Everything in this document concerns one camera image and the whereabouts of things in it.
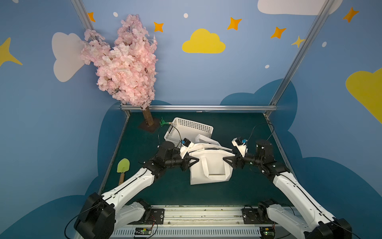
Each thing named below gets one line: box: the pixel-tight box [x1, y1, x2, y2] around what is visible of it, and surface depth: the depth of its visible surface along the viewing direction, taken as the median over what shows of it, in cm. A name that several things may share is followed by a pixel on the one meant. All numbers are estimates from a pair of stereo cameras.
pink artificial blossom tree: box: [80, 14, 158, 127], surface depth 69 cm
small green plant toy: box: [159, 116, 170, 127], surface depth 117 cm
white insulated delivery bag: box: [189, 133, 236, 186], surface depth 75 cm
